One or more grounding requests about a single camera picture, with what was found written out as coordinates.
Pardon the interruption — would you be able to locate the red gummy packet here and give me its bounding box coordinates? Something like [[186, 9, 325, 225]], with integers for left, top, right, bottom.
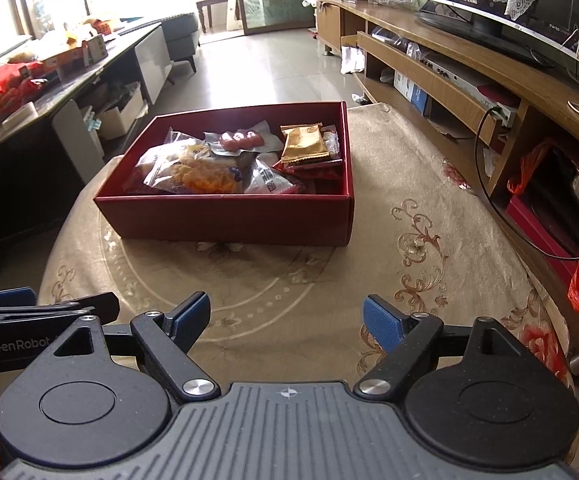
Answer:
[[274, 157, 345, 195]]

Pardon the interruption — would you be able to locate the black television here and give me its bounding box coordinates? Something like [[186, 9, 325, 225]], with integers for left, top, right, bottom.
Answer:
[[399, 0, 579, 68]]

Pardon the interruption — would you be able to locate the silver media player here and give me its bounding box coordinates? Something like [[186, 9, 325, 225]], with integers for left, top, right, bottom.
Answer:
[[417, 50, 517, 126]]

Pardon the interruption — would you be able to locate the dark coffee table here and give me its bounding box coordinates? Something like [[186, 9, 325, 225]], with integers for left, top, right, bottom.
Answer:
[[0, 22, 172, 256]]

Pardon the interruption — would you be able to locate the red white spicy strip packet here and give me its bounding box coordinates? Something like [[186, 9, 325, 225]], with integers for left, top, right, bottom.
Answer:
[[244, 155, 306, 196]]

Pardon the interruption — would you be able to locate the black cable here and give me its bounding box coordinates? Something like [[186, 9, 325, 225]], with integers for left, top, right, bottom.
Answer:
[[473, 102, 579, 261]]

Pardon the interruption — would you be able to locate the white plastic bag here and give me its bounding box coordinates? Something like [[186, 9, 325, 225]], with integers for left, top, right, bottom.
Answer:
[[340, 46, 367, 75]]

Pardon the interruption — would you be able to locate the blue white box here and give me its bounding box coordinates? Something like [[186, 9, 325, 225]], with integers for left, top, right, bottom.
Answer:
[[393, 70, 430, 115]]

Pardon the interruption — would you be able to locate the clear yellow crisp packet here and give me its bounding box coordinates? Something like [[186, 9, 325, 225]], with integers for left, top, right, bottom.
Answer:
[[136, 130, 250, 195]]

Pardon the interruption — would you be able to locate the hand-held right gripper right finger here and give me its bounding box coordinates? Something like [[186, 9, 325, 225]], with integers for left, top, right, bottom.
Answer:
[[353, 294, 527, 402]]

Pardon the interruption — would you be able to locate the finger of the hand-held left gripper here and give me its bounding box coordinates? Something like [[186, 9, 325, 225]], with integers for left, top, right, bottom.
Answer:
[[0, 292, 120, 328], [0, 287, 38, 311]]

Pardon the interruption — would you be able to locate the red gift box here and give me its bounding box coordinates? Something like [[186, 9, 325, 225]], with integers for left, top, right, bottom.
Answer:
[[504, 195, 577, 281]]

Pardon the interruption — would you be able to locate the small cardboard box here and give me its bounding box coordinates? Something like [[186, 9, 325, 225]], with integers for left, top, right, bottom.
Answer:
[[96, 87, 147, 141]]

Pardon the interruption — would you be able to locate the wooden television cabinet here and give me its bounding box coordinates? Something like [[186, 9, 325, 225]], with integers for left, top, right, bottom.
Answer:
[[314, 0, 579, 411]]

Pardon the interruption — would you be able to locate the silver sausage packet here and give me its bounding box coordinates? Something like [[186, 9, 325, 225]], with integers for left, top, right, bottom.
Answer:
[[204, 120, 282, 153]]

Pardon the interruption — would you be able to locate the red cardboard box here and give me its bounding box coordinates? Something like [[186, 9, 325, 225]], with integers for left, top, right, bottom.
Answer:
[[93, 101, 355, 248]]

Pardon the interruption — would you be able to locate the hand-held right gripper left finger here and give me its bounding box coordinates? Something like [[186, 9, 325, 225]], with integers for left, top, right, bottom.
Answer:
[[49, 291, 221, 402]]

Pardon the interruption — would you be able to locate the grey sofa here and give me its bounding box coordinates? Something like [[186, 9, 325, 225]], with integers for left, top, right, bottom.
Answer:
[[162, 12, 202, 73]]

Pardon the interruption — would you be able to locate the gold snack packet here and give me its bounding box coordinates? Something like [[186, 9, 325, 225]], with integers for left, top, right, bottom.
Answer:
[[279, 124, 333, 163]]

